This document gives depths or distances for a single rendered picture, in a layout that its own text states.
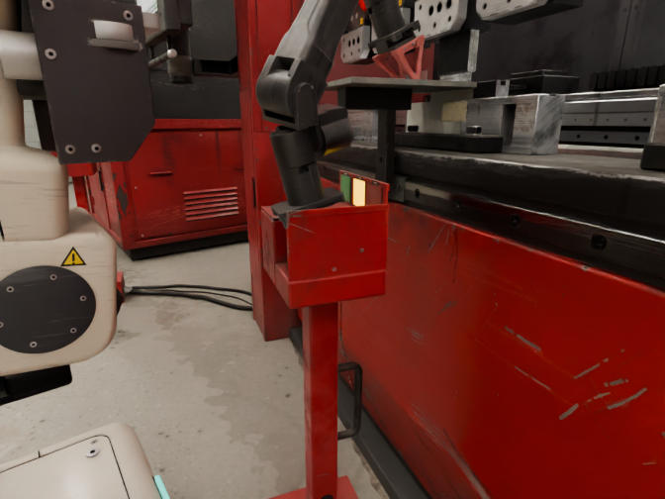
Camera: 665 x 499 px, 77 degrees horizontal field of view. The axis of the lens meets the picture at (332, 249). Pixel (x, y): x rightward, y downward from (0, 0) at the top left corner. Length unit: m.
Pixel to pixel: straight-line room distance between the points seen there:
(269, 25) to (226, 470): 1.46
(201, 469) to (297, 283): 0.85
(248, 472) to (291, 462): 0.12
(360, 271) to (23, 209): 0.43
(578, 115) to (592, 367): 0.60
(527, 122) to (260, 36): 1.14
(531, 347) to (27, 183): 0.64
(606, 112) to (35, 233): 0.97
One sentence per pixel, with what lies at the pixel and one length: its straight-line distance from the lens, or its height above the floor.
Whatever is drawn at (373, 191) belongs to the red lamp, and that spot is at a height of 0.82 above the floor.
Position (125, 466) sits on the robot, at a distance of 1.01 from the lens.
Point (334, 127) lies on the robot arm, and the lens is 0.64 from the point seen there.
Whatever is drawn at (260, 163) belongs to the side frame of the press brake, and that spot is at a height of 0.77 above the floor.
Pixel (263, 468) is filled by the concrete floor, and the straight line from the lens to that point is 1.33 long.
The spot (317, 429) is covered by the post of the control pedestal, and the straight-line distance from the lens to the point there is 0.86.
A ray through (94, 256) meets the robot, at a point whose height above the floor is 0.78.
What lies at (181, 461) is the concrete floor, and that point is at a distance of 1.40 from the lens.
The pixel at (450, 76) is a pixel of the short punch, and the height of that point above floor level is 1.02.
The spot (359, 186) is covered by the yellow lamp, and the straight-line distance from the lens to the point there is 0.71.
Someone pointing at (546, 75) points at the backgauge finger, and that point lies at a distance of 1.06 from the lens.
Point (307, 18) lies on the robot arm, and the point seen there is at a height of 1.05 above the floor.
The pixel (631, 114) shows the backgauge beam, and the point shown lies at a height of 0.94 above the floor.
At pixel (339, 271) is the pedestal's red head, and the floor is 0.71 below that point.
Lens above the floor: 0.93
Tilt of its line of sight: 17 degrees down
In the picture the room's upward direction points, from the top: straight up
